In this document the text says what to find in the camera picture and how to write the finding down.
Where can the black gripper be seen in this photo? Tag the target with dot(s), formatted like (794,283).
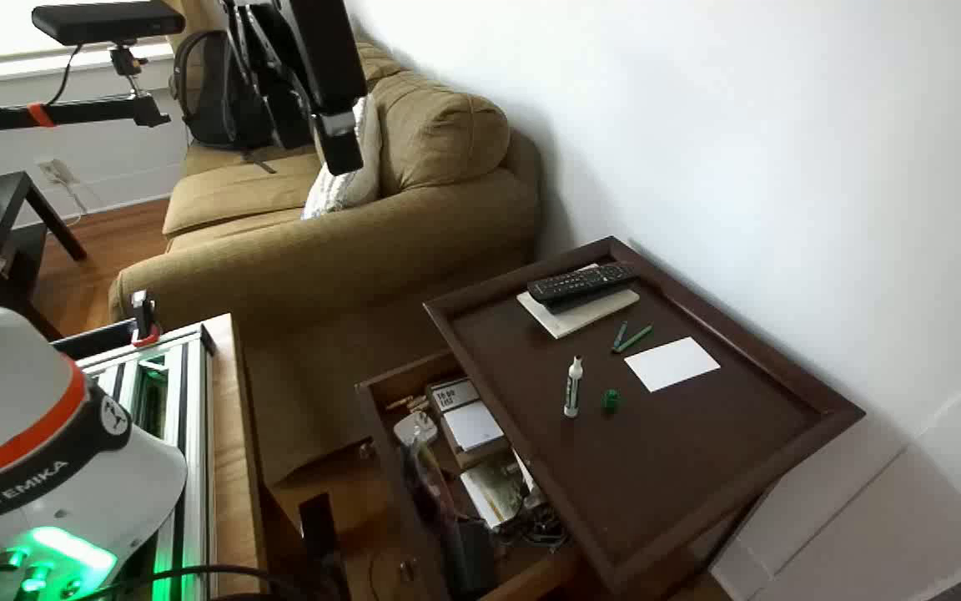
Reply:
(321,46)

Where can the white green marker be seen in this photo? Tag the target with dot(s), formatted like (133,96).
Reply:
(574,390)

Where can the green marker cap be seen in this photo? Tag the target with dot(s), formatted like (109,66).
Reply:
(613,401)

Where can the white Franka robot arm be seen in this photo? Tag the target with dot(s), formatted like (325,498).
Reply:
(24,445)

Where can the tan fabric sofa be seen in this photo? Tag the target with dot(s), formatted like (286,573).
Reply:
(336,251)

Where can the black backpack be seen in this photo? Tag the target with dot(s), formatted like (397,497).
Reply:
(213,100)

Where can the black remote control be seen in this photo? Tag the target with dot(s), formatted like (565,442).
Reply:
(583,285)

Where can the white power adapter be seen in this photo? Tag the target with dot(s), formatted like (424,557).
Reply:
(415,430)

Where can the white flat box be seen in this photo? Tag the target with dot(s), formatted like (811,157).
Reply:
(470,430)

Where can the light wooden bench top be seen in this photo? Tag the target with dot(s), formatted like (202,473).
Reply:
(236,445)

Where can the black side table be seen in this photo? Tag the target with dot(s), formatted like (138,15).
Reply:
(14,221)

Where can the green pen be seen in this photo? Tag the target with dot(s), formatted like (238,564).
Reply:
(636,339)
(623,335)

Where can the open wooden drawer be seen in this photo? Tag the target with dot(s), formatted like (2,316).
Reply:
(415,513)

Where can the white paper card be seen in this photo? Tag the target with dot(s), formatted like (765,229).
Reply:
(670,365)

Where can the dark wooden nightstand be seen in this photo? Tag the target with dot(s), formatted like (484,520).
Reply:
(636,445)

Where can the black bar camera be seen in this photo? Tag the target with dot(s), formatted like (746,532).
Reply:
(109,21)

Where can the black camera boom stand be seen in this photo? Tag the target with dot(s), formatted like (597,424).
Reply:
(59,114)

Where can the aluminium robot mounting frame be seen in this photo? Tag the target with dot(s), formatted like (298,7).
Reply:
(186,422)

